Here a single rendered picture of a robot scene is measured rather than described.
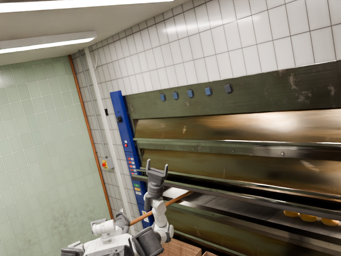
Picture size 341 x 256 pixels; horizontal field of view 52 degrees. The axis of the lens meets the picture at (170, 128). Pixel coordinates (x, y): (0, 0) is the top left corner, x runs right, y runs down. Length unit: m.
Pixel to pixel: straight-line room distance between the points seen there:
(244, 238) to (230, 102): 0.93
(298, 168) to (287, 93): 0.41
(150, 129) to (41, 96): 1.29
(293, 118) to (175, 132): 0.96
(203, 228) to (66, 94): 1.95
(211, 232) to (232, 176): 0.58
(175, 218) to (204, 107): 1.10
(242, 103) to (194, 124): 0.48
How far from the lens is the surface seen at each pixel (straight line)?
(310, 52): 1.77
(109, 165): 3.54
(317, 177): 1.93
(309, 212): 1.85
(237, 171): 2.24
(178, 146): 2.59
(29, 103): 3.61
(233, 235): 2.54
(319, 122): 1.83
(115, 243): 1.98
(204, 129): 2.33
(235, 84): 2.06
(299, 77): 1.82
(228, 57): 2.06
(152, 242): 1.94
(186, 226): 2.89
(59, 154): 3.70
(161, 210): 2.05
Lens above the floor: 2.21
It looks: 9 degrees down
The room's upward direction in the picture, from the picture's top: 13 degrees counter-clockwise
